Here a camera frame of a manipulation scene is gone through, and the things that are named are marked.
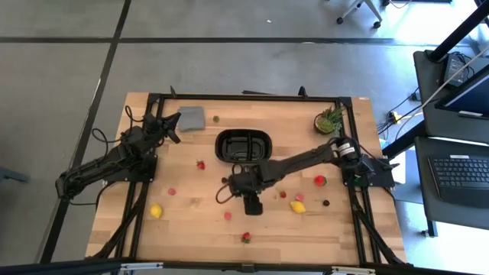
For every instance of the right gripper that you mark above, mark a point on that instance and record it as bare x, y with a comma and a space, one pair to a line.
253, 205

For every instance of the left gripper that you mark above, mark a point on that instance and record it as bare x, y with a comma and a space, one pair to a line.
154, 127

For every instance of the pink toy raspberry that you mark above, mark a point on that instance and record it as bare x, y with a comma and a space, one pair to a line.
227, 215
172, 191
300, 197

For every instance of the small red toy strawberry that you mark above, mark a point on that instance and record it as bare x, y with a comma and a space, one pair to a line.
282, 194

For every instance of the yellow toy lemon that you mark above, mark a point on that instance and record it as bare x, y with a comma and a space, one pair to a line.
156, 210
297, 207

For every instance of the round black toy blackberry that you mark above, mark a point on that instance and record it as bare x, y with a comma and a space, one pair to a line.
326, 202

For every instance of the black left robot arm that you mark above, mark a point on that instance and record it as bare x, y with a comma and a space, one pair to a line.
95, 166

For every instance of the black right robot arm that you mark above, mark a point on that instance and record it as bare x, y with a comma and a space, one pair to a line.
298, 160

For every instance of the black plastic tupperware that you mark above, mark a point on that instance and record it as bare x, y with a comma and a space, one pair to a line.
229, 147

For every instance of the grey folded cloth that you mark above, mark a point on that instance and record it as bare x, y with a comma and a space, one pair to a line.
191, 119

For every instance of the strawberry with large mesh leaves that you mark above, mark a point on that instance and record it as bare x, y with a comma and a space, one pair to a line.
246, 237

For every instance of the potted succulent plant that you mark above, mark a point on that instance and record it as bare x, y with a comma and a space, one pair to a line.
328, 121

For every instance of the yellow power plug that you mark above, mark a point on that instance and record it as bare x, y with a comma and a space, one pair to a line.
395, 115

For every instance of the grey chair leg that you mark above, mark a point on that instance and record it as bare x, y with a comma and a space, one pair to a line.
11, 175

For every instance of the black desk with keyboard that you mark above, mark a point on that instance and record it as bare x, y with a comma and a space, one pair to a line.
424, 183

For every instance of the black crossbar with silver brackets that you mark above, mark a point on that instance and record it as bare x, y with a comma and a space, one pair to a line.
57, 268

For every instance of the black desk with monitor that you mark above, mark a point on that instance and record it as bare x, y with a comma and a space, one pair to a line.
428, 114

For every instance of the black computer keyboard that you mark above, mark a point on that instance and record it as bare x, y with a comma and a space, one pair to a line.
458, 179

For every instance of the grey wheeled chair base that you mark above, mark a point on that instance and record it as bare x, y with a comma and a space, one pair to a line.
366, 7

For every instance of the black desk monitor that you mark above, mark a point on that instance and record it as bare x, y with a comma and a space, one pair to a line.
466, 97

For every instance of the black power adapter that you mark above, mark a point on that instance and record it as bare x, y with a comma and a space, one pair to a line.
456, 68

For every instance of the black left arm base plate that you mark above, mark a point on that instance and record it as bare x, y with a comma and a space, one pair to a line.
130, 173

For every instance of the black aluminium table frame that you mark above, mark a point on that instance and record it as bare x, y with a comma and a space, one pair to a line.
248, 97

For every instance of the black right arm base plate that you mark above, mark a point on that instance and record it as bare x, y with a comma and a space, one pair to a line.
382, 173

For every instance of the black diagonal post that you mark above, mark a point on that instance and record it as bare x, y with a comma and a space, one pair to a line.
458, 32

